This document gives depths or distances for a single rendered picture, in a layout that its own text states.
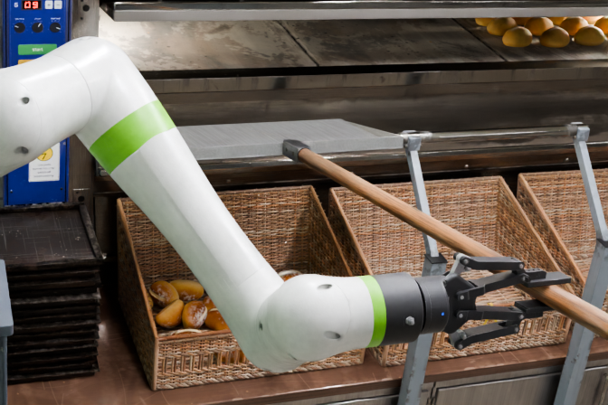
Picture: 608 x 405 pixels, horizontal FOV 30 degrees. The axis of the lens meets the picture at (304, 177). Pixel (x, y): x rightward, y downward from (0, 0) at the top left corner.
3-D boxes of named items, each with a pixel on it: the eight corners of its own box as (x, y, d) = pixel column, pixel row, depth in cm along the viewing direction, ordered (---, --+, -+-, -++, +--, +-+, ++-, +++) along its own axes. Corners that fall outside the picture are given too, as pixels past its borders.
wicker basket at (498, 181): (314, 269, 328) (325, 184, 315) (485, 252, 348) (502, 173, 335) (380, 370, 288) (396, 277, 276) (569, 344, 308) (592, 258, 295)
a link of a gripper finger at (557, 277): (516, 281, 156) (516, 276, 156) (558, 276, 158) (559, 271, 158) (527, 287, 153) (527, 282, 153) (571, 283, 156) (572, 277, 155)
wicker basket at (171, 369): (109, 284, 309) (112, 195, 297) (302, 266, 329) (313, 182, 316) (149, 394, 269) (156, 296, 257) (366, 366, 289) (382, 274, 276)
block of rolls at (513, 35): (422, -16, 385) (424, -32, 383) (544, -16, 402) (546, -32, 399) (508, 50, 335) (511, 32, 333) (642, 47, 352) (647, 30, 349)
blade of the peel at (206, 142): (403, 147, 257) (403, 136, 256) (166, 162, 237) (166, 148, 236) (340, 119, 289) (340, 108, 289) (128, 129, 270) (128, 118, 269)
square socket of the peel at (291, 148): (312, 162, 239) (313, 146, 239) (296, 164, 238) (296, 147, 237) (297, 154, 248) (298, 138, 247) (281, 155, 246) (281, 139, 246)
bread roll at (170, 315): (147, 321, 291) (160, 338, 291) (162, 311, 287) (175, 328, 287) (169, 303, 299) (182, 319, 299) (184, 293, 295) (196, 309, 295)
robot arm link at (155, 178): (118, 161, 148) (185, 117, 153) (103, 184, 158) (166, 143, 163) (285, 384, 147) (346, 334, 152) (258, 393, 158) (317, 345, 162)
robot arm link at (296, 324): (289, 361, 135) (276, 270, 138) (258, 372, 146) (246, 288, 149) (395, 347, 140) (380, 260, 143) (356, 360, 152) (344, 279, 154)
